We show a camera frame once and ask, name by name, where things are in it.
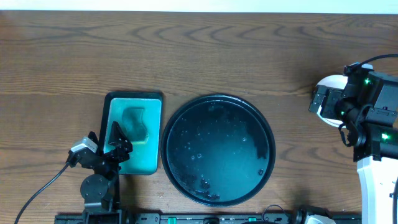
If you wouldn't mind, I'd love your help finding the green yellow sponge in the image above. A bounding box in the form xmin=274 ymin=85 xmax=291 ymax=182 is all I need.
xmin=122 ymin=107 xmax=148 ymax=144

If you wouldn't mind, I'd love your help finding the white plate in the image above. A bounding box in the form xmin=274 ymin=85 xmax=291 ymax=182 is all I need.
xmin=316 ymin=63 xmax=377 ymax=128

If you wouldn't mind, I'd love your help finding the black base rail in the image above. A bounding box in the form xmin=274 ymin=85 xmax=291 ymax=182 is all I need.
xmin=54 ymin=213 xmax=362 ymax=224

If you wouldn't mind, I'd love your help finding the black round tray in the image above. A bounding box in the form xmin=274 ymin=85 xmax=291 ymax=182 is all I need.
xmin=160 ymin=94 xmax=276 ymax=207

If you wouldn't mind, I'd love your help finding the dark green rectangular water tray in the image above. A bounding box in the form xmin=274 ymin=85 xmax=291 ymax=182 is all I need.
xmin=98 ymin=91 xmax=163 ymax=175

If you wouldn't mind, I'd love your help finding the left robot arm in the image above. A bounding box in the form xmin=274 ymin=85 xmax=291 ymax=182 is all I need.
xmin=66 ymin=121 xmax=133 ymax=223

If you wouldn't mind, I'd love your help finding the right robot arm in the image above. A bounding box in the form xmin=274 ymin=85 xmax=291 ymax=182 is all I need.
xmin=309 ymin=72 xmax=397 ymax=223

